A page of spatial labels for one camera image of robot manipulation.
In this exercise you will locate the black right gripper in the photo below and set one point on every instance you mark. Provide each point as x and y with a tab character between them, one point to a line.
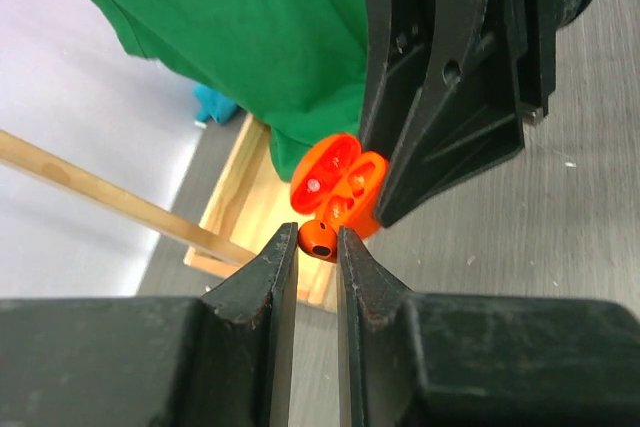
449	84

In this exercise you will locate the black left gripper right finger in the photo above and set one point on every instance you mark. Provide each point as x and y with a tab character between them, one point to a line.
430	359

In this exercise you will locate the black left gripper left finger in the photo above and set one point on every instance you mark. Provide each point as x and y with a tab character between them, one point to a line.
220	359

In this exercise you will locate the orange earbud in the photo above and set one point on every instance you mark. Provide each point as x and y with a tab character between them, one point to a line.
319	240

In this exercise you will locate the orange earbud charging case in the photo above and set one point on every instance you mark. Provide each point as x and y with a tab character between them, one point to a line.
338	182

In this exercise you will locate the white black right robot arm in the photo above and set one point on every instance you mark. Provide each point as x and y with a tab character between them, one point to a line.
450	85

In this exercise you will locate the green shirt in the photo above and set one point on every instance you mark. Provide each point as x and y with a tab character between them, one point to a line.
296	65

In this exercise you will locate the wooden clothes rack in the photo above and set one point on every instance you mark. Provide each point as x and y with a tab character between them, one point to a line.
247	204

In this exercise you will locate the blue cloth item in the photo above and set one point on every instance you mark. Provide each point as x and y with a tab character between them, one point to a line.
214	106

